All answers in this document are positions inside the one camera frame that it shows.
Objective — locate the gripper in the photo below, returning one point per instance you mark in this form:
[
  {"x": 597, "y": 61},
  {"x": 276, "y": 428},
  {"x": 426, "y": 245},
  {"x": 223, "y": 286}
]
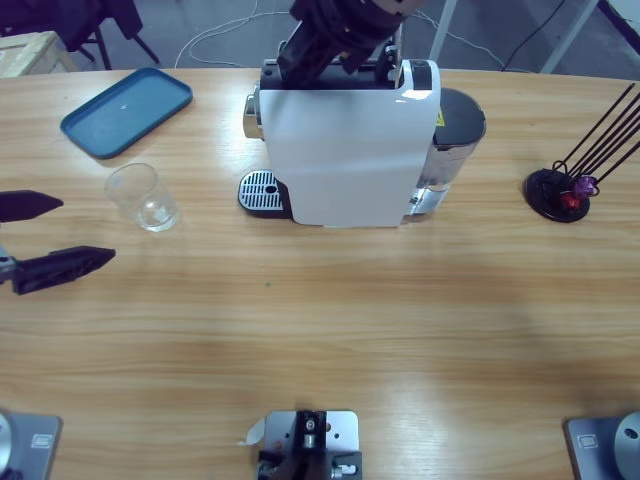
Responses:
[
  {"x": 340, "y": 22},
  {"x": 5, "y": 267}
]

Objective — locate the silver machine lever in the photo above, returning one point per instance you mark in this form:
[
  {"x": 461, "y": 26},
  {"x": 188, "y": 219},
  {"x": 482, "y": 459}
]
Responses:
[{"x": 398, "y": 45}]

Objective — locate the clear drinking glass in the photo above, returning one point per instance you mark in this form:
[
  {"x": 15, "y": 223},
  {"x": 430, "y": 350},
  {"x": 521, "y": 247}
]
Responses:
[{"x": 145, "y": 205}]

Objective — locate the white coffee machine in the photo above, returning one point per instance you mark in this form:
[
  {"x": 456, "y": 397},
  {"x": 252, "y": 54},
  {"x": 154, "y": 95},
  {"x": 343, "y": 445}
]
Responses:
[{"x": 350, "y": 150}]

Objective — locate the red coffee capsule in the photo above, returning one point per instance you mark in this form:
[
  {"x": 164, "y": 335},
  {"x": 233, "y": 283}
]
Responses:
[{"x": 569, "y": 201}]

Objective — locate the purple coffee capsule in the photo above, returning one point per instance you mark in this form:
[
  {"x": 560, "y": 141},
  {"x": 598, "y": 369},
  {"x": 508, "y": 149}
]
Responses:
[{"x": 584, "y": 186}]

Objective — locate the black drip tray metal grille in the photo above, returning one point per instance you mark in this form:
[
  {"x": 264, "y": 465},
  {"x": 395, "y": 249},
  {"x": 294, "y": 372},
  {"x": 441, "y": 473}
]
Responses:
[{"x": 260, "y": 192}]

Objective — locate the yellow warning sticker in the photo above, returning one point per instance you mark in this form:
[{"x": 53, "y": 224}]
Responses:
[{"x": 440, "y": 119}]

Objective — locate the blue plastic tray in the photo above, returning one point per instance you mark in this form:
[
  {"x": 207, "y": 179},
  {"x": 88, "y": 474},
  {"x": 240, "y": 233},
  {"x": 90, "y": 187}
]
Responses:
[{"x": 125, "y": 112}]

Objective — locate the wooden crate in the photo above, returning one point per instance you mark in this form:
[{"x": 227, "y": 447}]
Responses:
[{"x": 30, "y": 55}]

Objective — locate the black chair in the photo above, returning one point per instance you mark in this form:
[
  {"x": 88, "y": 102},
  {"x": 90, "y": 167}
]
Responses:
[{"x": 120, "y": 20}]

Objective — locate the black capsule holder with rods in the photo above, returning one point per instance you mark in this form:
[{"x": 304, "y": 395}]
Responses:
[{"x": 542, "y": 187}]

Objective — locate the white paper tag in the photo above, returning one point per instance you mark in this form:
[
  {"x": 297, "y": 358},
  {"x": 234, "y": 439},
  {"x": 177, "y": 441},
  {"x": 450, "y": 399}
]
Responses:
[{"x": 255, "y": 432}]

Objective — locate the white metal frame leg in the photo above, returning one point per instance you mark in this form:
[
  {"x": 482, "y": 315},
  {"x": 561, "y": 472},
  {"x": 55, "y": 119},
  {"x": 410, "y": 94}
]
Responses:
[
  {"x": 570, "y": 37},
  {"x": 440, "y": 45}
]

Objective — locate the white block with dark post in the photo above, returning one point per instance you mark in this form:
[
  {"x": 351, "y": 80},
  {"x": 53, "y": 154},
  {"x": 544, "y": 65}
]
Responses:
[{"x": 340, "y": 430}]

